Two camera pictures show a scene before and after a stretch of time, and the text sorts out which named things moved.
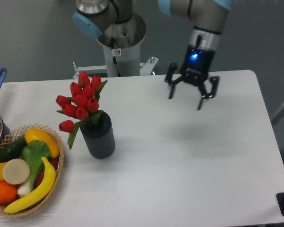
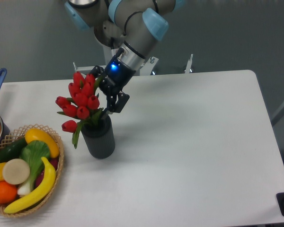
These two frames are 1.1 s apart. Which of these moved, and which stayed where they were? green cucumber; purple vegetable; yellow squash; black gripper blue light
Moved: black gripper blue light
Stayed: yellow squash; green cucumber; purple vegetable
